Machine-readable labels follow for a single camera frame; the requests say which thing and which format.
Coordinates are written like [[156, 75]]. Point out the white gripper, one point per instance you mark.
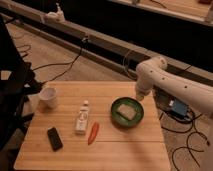
[[140, 94]]

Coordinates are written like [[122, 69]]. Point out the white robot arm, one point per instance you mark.
[[152, 72]]

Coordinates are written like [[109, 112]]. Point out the white sponge in bowl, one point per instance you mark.
[[126, 111]]

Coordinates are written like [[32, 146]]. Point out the green round bowl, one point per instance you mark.
[[123, 121]]

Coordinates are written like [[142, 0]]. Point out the blue box on floor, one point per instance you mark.
[[178, 108]]

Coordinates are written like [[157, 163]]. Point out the red chili pepper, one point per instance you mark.
[[93, 133]]

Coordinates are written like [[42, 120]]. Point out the white tube bottle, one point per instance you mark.
[[82, 119]]

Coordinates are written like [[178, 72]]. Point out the white paper cup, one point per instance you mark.
[[48, 97]]

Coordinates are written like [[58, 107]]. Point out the black smartphone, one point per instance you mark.
[[54, 139]]

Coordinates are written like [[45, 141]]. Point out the long metal rail beam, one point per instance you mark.
[[115, 27]]

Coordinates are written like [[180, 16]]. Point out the white object on rail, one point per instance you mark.
[[58, 15]]

